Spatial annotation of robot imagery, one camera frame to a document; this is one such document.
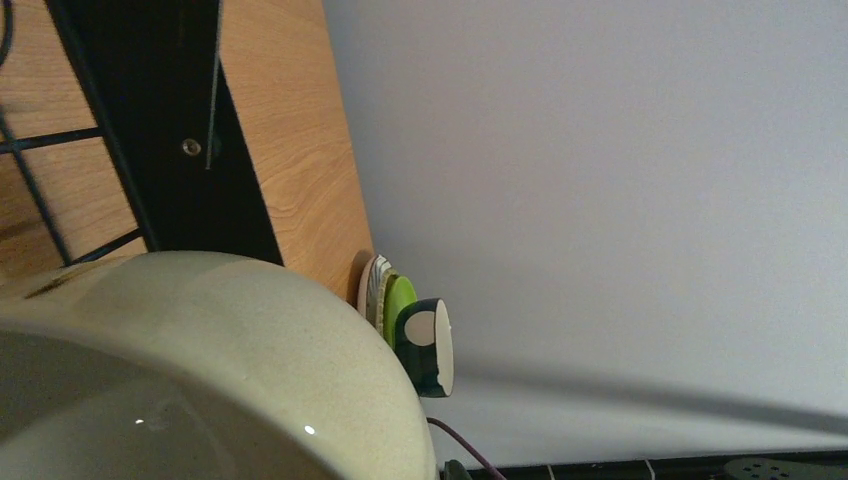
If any dark teal spotted bowl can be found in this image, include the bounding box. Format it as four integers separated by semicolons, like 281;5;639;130
394;298;455;398

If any white bowl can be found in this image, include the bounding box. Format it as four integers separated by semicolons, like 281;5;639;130
1;252;439;479

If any black wire dish rack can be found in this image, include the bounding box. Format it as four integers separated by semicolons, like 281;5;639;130
1;1;283;265

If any green striped plate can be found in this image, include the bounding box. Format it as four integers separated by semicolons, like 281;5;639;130
383;275;418;349

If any white black striped plate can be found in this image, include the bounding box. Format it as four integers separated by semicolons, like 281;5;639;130
356;255;392;327

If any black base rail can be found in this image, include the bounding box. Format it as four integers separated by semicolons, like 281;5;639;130
499;450;847;479

